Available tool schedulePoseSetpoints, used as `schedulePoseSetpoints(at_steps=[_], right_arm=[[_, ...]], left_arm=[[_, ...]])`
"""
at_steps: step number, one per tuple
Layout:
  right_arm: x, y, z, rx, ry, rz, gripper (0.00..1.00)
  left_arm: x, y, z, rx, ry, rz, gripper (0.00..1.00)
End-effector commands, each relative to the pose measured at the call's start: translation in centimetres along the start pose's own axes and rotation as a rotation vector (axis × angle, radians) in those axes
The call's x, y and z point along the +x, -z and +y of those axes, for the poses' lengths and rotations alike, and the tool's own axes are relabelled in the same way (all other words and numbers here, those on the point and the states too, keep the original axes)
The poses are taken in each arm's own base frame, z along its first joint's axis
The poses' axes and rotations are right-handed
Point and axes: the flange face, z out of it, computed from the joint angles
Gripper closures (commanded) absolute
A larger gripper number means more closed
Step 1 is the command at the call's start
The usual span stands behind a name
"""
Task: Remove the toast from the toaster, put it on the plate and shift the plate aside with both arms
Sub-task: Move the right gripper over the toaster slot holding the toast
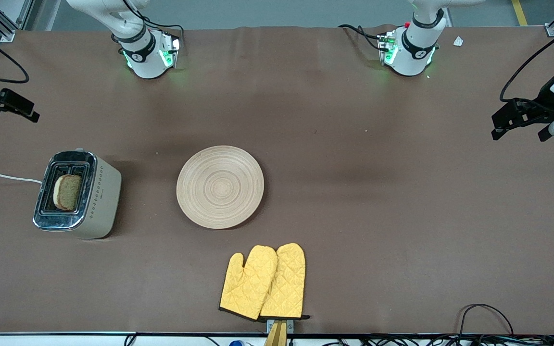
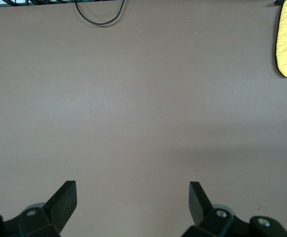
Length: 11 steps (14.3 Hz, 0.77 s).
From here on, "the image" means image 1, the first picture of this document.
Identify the brown bread toast slice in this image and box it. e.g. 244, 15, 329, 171
53, 174, 83, 211

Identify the round light wooden plate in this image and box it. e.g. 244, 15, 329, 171
176, 146, 265, 230

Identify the beige chrome two-slot toaster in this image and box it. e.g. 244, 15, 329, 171
33, 149, 122, 240

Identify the brown table cover mat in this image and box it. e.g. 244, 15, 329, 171
0, 25, 554, 335

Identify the yellow quilted oven mitt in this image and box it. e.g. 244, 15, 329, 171
219, 245, 278, 321
260, 243, 310, 321

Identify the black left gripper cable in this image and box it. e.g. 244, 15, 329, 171
499, 14, 554, 102

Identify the white toaster power cable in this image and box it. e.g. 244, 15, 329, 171
0, 172, 43, 185

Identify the black right arm base cable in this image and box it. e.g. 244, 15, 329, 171
121, 0, 185, 38

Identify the black arm base cable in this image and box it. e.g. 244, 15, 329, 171
338, 24, 384, 51
121, 0, 185, 38

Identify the black left arm base cable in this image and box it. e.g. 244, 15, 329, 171
338, 24, 384, 51

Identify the black looped cable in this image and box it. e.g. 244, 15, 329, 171
458, 303, 515, 336

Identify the black cable bundle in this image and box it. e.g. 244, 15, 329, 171
324, 334, 554, 346

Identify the wooden stick with metal bracket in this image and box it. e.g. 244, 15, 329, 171
263, 319, 295, 346

